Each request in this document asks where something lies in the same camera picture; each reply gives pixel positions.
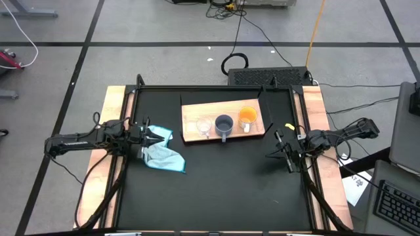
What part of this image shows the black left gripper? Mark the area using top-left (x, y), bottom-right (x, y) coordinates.
top-left (130, 116), bottom-right (165, 159)

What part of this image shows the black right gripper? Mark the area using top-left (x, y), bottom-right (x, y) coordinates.
top-left (264, 129), bottom-right (310, 174)

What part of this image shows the yellow mug with white handle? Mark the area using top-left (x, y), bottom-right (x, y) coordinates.
top-left (238, 106), bottom-right (259, 134)

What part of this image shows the clear glass mug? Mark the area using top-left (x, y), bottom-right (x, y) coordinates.
top-left (196, 117), bottom-right (213, 138)

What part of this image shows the grey mug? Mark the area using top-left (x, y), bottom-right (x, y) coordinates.
top-left (214, 114), bottom-right (234, 144)

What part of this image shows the wooden shelf board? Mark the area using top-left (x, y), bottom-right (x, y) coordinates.
top-left (180, 98), bottom-right (266, 144)

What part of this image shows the light blue cloth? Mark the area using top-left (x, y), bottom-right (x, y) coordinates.
top-left (139, 124), bottom-right (187, 174)

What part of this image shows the black perforated computer case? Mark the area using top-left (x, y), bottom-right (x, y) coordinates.
top-left (227, 66), bottom-right (313, 87)

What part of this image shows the white printed paper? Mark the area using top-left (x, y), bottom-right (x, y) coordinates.
top-left (337, 153), bottom-right (374, 207)

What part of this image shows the grey desk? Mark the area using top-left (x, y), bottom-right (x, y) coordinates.
top-left (388, 81), bottom-right (420, 175)
top-left (363, 159), bottom-right (420, 236)

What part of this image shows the black keyboard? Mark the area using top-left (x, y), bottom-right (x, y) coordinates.
top-left (373, 179), bottom-right (420, 235)

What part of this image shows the red tool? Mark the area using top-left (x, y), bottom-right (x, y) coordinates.
top-left (0, 48), bottom-right (24, 71)

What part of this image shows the grey table foot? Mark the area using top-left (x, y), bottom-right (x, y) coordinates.
top-left (0, 0), bottom-right (59, 19)

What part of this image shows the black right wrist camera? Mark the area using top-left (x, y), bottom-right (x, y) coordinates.
top-left (294, 140), bottom-right (308, 155)

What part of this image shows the black aluminium rig frame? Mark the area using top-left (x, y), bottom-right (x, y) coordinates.
top-left (78, 84), bottom-right (354, 236)

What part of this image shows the black coiled cable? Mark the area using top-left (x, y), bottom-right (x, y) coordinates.
top-left (220, 0), bottom-right (249, 77)

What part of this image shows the yellow hanging cable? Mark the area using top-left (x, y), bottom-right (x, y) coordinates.
top-left (304, 0), bottom-right (326, 68)

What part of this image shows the white cable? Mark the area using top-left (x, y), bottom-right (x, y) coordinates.
top-left (0, 0), bottom-right (39, 69)

